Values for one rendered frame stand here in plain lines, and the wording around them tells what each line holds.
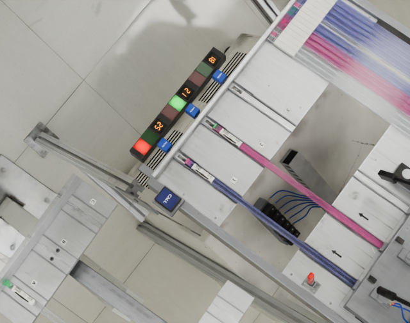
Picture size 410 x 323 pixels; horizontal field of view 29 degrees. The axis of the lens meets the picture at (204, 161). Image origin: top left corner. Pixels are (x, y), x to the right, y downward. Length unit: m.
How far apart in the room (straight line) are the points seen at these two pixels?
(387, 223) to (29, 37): 1.22
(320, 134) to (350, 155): 0.14
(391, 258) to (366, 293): 0.10
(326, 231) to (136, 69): 1.03
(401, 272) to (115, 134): 1.18
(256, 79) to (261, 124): 0.11
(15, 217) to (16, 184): 0.17
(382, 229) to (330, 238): 0.12
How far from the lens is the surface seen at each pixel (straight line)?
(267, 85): 1.99
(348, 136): 2.40
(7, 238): 2.61
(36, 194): 2.60
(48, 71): 2.54
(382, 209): 1.94
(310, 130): 2.30
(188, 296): 3.00
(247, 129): 1.96
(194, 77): 2.01
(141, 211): 2.41
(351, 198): 1.93
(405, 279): 1.86
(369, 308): 1.84
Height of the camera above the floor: 2.35
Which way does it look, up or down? 55 degrees down
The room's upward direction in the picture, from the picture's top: 112 degrees clockwise
